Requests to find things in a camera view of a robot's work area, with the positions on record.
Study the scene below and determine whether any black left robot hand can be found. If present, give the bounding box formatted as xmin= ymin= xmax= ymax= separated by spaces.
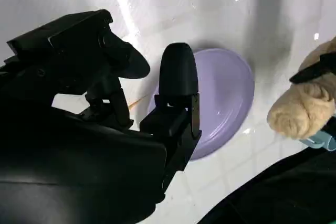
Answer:
xmin=289 ymin=51 xmax=336 ymax=84

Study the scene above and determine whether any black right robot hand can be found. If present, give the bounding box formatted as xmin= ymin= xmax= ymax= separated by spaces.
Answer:
xmin=0 ymin=9 xmax=203 ymax=224

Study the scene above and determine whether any beige towel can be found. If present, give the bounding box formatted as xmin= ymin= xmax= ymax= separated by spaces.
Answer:
xmin=267 ymin=36 xmax=336 ymax=141

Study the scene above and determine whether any pale green mug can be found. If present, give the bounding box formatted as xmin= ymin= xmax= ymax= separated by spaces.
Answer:
xmin=305 ymin=129 xmax=336 ymax=152

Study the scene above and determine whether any thin wooden stick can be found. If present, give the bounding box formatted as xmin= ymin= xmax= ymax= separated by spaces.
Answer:
xmin=128 ymin=93 xmax=151 ymax=110

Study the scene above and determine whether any lilac plate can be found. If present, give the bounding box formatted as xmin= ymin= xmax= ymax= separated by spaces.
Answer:
xmin=146 ymin=48 xmax=256 ymax=162

